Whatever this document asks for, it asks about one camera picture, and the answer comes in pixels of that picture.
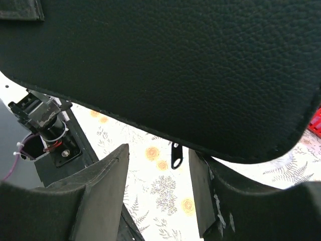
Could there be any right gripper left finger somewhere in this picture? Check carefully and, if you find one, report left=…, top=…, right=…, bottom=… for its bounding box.
left=1, top=144, right=129, bottom=241

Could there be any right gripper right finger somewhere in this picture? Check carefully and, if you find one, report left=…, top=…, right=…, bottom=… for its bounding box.
left=189, top=150, right=320, bottom=241

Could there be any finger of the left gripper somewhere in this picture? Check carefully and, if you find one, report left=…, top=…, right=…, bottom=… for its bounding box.
left=1, top=0, right=45, bottom=21

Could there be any black zippered tool case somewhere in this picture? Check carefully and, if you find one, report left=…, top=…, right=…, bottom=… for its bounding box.
left=1, top=0, right=320, bottom=164

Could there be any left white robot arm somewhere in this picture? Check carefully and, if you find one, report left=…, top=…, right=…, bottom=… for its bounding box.
left=1, top=1, right=82, bottom=168

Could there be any floral patterned table mat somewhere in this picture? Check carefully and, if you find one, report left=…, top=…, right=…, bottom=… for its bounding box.
left=0, top=72, right=321, bottom=241

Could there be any red plastic shopping basket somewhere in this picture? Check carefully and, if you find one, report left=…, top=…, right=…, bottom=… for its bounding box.
left=307, top=106, right=321, bottom=138

